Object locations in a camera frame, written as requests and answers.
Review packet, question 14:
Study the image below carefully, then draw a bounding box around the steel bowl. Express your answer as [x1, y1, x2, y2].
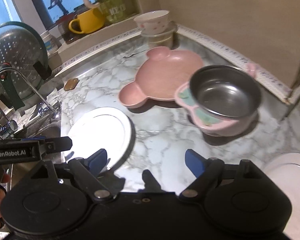
[174, 63, 262, 137]

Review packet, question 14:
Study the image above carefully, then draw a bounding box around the pink bear-shaped plate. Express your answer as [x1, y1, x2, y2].
[119, 46, 204, 109]

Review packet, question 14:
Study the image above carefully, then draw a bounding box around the stainless steel sink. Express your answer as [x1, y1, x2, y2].
[14, 102, 62, 139]

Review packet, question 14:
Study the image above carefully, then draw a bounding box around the chrome sink faucet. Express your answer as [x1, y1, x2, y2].
[0, 67, 60, 140]

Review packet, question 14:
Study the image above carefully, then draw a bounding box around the white round plate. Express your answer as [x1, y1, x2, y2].
[62, 107, 135, 171]

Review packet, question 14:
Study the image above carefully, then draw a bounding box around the brown soap bar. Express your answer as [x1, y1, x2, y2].
[63, 78, 79, 91]

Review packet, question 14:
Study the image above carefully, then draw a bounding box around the metal colander with green rim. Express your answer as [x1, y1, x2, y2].
[0, 21, 52, 110]

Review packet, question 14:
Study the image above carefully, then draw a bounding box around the white plate at right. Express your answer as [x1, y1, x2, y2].
[262, 152, 300, 239]

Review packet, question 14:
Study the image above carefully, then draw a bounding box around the small white plastic bottle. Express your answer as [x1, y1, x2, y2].
[40, 30, 58, 54]

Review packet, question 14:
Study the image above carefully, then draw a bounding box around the dark glass jar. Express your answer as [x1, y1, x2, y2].
[56, 15, 78, 44]

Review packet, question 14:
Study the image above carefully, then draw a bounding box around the yellow mug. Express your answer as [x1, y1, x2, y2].
[68, 8, 106, 34]

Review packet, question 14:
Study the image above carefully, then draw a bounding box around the clear plastic lidded container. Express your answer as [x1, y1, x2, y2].
[141, 21, 178, 49]

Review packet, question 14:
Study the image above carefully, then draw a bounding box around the white floral ceramic bowl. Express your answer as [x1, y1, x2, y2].
[134, 10, 170, 35]

